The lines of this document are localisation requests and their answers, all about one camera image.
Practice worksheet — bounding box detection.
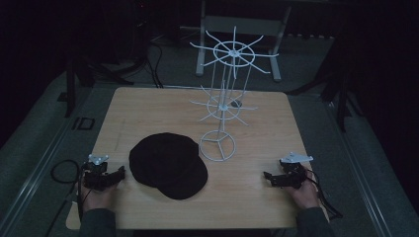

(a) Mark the person's left hand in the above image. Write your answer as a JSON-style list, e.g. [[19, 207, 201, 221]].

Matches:
[[77, 182, 120, 214]]

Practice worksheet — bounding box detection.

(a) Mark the black tripod stand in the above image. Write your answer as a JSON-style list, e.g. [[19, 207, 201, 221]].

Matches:
[[63, 55, 136, 119], [285, 65, 365, 133]]

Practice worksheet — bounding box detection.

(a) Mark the black cap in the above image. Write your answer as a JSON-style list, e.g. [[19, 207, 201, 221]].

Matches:
[[128, 131, 210, 200]]

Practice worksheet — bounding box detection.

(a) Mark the black floor cable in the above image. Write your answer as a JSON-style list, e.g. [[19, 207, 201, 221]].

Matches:
[[144, 33, 166, 89]]

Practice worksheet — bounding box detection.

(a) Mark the person's right hand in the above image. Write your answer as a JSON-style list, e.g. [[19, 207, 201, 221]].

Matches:
[[284, 166, 321, 210]]

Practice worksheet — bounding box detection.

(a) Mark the white wire hat rack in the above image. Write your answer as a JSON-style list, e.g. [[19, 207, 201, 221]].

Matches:
[[189, 25, 280, 163]]

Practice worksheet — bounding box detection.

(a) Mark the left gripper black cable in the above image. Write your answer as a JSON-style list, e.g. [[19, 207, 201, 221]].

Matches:
[[43, 159, 93, 237]]

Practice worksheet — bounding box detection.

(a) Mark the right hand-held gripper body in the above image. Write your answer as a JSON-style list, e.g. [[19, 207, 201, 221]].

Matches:
[[276, 151, 314, 190]]

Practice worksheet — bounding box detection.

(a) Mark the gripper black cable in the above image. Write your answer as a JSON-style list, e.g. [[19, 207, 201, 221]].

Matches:
[[304, 169, 344, 221], [43, 159, 93, 237]]

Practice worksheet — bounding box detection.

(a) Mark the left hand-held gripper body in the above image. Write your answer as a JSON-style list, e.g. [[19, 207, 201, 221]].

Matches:
[[82, 153, 115, 192]]

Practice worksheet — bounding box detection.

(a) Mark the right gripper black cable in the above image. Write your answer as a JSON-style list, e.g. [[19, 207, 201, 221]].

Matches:
[[304, 169, 344, 221]]

